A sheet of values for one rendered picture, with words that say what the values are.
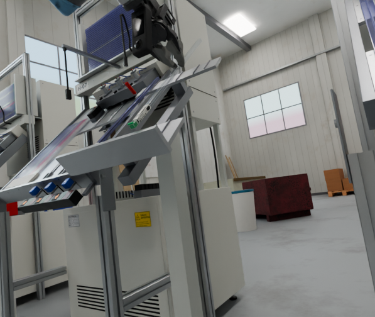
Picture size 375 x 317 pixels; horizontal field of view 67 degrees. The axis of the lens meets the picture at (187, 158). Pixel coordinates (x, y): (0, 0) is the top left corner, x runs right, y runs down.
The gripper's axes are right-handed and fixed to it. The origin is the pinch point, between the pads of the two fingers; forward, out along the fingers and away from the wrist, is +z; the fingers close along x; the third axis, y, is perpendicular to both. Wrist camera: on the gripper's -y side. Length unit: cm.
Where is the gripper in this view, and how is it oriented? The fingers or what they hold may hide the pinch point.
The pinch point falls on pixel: (178, 66)
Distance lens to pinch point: 83.2
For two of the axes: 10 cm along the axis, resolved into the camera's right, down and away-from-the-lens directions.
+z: 5.3, 5.6, 6.3
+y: 1.9, -8.1, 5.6
